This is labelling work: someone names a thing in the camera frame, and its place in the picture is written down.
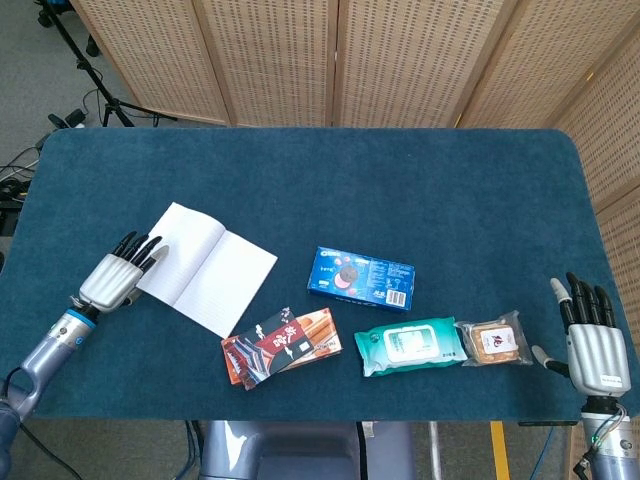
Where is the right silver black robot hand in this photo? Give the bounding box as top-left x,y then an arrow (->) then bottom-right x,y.
530,272 -> 632,399

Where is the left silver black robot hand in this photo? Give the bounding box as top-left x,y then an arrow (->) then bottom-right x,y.
78,230 -> 170,315

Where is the white lined notebook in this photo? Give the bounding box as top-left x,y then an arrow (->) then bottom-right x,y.
135,201 -> 279,340

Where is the clear wrapped pastry packet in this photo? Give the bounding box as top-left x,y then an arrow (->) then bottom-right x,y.
454,310 -> 534,368

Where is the yellow floor tape strip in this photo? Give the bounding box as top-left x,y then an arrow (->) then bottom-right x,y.
489,421 -> 512,480

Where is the black power adapter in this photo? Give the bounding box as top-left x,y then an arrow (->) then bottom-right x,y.
47,109 -> 87,130

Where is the dark red palace print box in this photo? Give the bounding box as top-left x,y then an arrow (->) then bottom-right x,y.
221,305 -> 325,391

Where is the silver metal table leg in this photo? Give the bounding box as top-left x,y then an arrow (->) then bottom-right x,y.
428,421 -> 445,480

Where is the green wet wipes pack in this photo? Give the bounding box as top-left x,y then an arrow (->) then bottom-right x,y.
353,316 -> 469,378

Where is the black tripod stand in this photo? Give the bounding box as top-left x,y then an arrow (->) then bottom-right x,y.
34,0 -> 179,129

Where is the orange cream biscuit box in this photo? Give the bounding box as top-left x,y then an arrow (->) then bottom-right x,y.
228,307 -> 344,385

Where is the blue Oreo cookie box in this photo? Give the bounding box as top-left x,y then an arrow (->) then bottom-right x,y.
306,245 -> 417,312

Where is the grey robot torso base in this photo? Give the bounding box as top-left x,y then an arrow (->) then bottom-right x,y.
199,419 -> 416,480

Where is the blue fabric tablecloth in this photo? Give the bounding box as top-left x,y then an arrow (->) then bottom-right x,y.
0,127 -> 640,424

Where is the woven wooden folding screen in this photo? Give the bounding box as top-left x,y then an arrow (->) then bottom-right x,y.
69,0 -> 640,401

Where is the black floor cable bundle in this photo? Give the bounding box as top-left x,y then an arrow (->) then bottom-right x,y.
0,132 -> 49,236

